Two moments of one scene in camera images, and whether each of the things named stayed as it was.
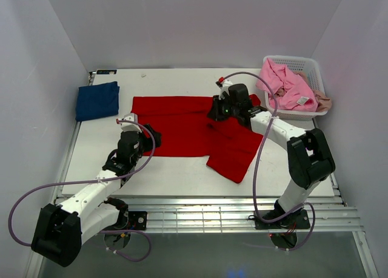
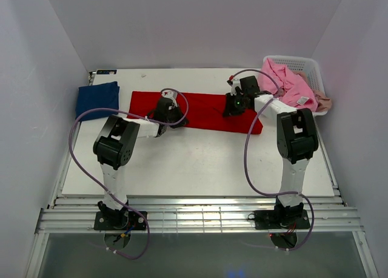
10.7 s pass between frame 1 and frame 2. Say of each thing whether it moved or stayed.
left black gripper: moved
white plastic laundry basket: stayed
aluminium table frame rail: stayed
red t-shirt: moved
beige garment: stayed
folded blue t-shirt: stayed
